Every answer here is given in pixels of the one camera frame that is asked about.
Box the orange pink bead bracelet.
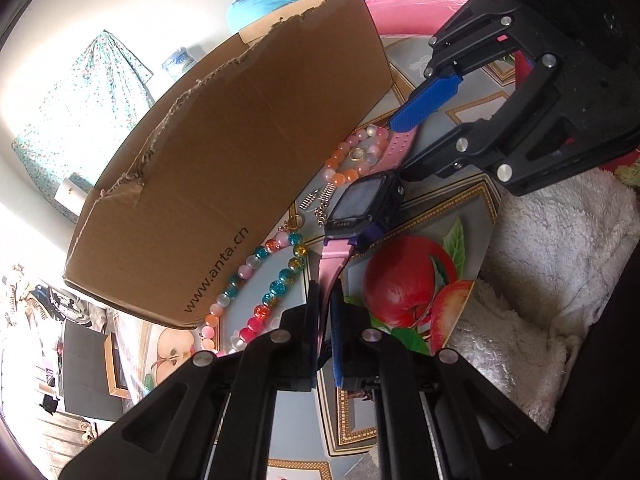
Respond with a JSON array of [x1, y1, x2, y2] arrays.
[[321, 124, 392, 189]]

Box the pink strap smart watch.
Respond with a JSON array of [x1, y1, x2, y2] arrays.
[[318, 128, 418, 330]]

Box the multicolour glass bead bracelet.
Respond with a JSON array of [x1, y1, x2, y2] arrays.
[[199, 228, 309, 356]]

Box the white fluffy towel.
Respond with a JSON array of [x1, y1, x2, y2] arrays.
[[447, 169, 639, 430]]

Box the fruit pattern tablecloth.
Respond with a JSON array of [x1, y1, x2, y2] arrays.
[[106, 34, 532, 480]]

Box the brown cardboard box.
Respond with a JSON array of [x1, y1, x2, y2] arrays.
[[63, 0, 392, 327]]

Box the small silver earrings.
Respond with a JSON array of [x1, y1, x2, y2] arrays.
[[298, 183, 336, 226]]

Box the blue white water jug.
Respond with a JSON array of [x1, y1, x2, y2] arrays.
[[162, 48, 195, 74]]

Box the green floral curtain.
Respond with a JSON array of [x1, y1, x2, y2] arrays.
[[12, 30, 154, 222]]

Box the wooden picture frame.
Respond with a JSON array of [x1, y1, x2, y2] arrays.
[[103, 334, 131, 400]]

